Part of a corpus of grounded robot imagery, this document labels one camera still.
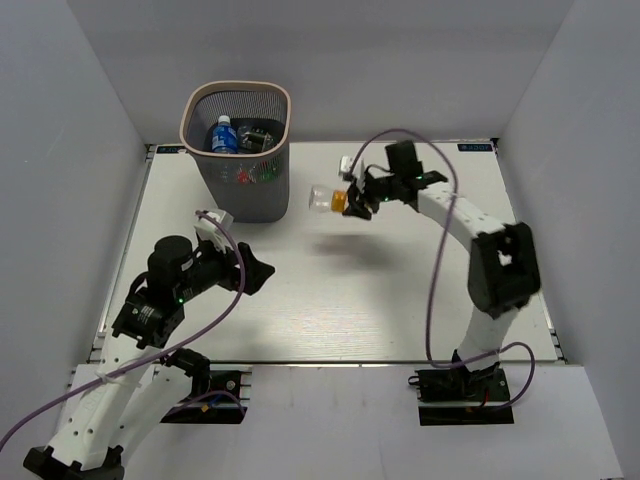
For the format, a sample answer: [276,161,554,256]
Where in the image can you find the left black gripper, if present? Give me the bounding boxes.
[177,234,275,302]

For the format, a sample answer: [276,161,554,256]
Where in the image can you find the clear bottle orange cap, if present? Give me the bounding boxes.
[308,185,347,214]

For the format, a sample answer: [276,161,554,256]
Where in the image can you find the green bottle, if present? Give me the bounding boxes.
[258,162,281,183]

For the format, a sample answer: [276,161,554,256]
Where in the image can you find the clear bottle red label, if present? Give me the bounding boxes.
[236,168,256,184]

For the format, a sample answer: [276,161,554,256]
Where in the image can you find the clear bottle black label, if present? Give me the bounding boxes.
[237,124,276,154]

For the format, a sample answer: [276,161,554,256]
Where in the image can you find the clear bottle blue label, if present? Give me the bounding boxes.
[211,115,238,154]

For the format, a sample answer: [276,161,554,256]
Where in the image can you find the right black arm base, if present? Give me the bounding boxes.
[408,368,514,426]

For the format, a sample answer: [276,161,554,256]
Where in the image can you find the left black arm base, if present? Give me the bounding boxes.
[161,364,252,425]

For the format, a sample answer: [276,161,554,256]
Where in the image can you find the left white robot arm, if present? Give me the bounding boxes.
[23,234,275,479]

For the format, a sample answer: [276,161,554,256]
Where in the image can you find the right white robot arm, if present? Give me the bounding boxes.
[339,140,541,399]

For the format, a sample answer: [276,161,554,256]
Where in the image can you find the grey mesh waste bin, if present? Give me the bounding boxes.
[179,81,291,223]

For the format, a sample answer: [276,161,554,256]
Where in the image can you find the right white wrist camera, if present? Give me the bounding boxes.
[338,156,365,184]

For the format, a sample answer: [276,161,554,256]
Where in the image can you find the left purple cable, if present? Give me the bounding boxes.
[0,209,249,451]

